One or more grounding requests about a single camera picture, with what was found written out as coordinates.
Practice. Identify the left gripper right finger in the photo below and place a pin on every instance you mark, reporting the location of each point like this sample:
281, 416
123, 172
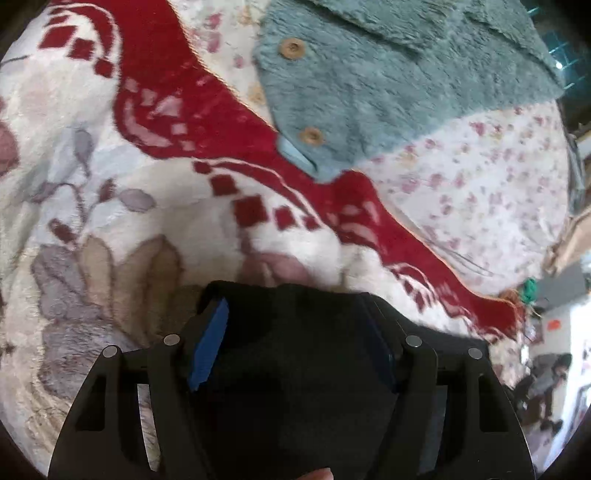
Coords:
379, 350

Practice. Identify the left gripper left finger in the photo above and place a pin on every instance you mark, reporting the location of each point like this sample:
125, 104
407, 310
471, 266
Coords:
204, 353

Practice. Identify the black pants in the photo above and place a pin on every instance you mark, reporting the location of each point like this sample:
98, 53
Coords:
293, 390

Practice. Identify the green yarn bundle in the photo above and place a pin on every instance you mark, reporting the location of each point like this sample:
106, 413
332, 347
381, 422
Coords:
528, 291

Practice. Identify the floral print bed sheet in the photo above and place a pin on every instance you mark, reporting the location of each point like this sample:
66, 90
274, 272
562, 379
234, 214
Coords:
487, 191

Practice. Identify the red and white floral blanket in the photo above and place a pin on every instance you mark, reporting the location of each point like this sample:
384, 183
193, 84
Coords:
131, 177

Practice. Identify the teal fleece garment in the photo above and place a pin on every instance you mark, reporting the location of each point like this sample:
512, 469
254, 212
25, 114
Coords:
347, 81

